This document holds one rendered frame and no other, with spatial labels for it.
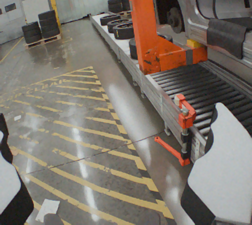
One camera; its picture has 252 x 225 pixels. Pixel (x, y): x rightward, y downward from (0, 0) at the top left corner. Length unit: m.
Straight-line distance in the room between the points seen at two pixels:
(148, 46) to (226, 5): 0.95
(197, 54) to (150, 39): 0.52
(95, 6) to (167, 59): 10.72
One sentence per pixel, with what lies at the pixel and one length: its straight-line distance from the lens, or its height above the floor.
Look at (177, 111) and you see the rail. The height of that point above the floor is 0.39.
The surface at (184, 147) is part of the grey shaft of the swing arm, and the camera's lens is 1.50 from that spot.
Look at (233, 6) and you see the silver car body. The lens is 2.28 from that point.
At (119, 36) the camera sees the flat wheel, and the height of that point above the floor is 0.34.
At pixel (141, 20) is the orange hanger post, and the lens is 1.73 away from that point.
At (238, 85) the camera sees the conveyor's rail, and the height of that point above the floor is 0.31.
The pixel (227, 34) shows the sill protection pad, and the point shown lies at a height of 0.92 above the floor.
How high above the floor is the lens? 1.30
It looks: 30 degrees down
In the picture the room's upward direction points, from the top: 10 degrees counter-clockwise
